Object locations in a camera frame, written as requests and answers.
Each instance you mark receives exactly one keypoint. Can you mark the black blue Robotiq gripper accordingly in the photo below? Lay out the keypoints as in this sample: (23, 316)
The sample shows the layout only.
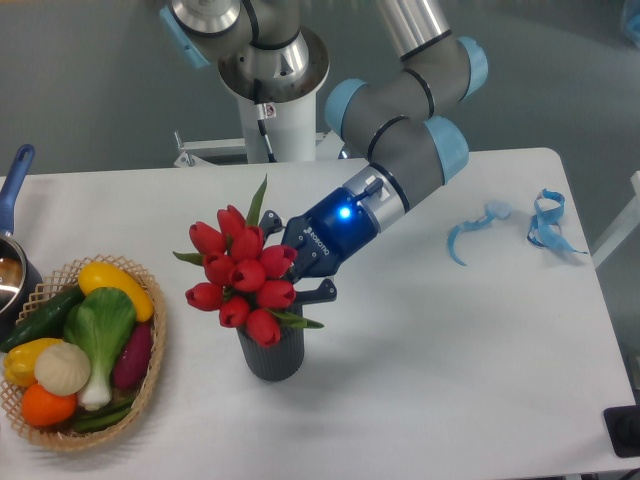
(324, 237)

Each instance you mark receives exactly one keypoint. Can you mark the red tulip bouquet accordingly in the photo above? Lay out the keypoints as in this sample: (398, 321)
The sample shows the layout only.
(245, 279)

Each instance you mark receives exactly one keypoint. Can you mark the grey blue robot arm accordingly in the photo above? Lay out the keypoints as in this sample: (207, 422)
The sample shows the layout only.
(274, 66)

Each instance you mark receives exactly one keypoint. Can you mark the dark grey ribbed vase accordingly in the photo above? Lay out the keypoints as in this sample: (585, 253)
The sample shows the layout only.
(271, 351)

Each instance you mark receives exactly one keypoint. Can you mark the purple sweet potato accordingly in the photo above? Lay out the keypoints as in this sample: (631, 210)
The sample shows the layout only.
(132, 364)

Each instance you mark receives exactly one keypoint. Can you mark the curled blue ribbon piece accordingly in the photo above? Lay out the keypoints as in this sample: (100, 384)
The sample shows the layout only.
(493, 210)

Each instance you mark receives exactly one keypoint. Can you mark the yellow squash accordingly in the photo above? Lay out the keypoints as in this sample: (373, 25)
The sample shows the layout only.
(97, 275)

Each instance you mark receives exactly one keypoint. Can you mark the green bok choy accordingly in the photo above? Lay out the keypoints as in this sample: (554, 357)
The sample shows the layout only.
(100, 326)

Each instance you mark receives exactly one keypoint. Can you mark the woven wicker basket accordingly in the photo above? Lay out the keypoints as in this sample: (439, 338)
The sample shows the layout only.
(63, 438)

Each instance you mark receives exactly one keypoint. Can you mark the blue ribbon strip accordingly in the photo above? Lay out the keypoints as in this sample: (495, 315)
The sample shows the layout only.
(544, 228)

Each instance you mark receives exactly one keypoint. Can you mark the dark green cucumber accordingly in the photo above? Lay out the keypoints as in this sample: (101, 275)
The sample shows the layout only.
(46, 321)

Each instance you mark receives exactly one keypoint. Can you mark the green pea pod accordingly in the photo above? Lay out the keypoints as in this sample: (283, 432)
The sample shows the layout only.
(103, 418)

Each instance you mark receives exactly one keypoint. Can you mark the yellow bell pepper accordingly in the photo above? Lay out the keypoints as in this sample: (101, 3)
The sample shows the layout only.
(19, 363)

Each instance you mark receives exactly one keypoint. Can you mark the black device at edge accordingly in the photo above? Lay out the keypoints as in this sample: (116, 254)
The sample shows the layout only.
(623, 429)

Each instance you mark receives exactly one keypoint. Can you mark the white metal base frame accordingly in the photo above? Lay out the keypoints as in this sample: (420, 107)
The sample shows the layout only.
(328, 146)

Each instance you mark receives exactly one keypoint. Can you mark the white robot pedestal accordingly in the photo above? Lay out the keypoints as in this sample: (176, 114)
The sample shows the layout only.
(289, 126)

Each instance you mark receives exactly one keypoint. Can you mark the blue handled saucepan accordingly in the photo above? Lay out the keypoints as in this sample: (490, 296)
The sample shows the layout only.
(19, 276)

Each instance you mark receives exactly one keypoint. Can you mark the white frame at right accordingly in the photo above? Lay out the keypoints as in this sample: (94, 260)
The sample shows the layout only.
(619, 229)

